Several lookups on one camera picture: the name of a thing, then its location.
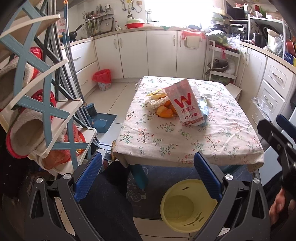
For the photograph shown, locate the light blue drink carton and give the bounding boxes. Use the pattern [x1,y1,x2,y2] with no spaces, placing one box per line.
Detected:
[198,96,209,126]

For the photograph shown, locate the white red paper food bag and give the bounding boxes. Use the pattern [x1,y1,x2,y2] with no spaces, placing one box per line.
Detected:
[165,79,205,126]

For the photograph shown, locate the white plastic bag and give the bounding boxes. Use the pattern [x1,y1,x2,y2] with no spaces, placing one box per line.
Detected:
[145,88,170,109]

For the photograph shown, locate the orange peel pile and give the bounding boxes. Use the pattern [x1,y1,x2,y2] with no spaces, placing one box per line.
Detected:
[156,100,178,118]

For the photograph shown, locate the yellow plastic trash basin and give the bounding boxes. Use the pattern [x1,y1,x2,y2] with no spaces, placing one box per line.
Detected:
[160,179,217,233]

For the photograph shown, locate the red-lined small trash bin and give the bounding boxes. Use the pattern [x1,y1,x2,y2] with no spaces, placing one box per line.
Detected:
[92,69,111,91]

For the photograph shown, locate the white kitchen base cabinets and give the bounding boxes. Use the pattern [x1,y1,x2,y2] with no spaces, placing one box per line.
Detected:
[71,30,207,95]

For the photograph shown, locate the person's right hand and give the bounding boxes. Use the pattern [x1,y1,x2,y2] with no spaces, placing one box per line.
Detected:
[266,188,286,225]

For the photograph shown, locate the floral tablecloth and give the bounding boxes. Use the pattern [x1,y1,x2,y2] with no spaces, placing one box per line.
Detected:
[112,76,264,172]

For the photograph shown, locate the white right drawer cabinet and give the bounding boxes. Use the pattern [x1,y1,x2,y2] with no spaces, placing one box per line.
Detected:
[236,42,295,130]

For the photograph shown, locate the small white stool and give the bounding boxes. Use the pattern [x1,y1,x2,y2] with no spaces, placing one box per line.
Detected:
[225,83,242,102]

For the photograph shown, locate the blue dustpan with brush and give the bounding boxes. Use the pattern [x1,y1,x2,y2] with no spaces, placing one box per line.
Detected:
[86,103,117,133]

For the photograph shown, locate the blue white shoe rack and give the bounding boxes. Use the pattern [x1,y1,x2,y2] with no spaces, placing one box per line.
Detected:
[1,1,96,175]

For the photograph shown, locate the beige red slipper on rack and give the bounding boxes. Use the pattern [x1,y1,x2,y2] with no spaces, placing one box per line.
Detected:
[6,108,45,159]

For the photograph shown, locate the white electric kettle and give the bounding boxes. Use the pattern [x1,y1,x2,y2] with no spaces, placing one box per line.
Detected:
[264,29,282,54]

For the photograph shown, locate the black wok on cart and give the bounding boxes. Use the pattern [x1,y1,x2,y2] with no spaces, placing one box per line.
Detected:
[205,59,229,75]

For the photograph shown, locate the white rolling storage cart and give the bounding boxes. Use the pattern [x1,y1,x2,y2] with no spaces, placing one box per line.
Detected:
[203,40,241,85]

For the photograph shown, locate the red cloth on cabinet door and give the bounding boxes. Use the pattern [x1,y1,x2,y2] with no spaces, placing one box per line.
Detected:
[182,30,206,40]

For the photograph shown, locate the black frying pan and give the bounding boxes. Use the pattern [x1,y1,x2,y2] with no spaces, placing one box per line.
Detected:
[69,24,84,41]

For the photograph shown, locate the red wash basin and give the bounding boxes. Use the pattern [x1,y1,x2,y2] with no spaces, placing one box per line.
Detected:
[125,22,144,29]

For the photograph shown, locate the grey broom handle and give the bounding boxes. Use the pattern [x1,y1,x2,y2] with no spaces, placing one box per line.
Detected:
[63,0,93,127]

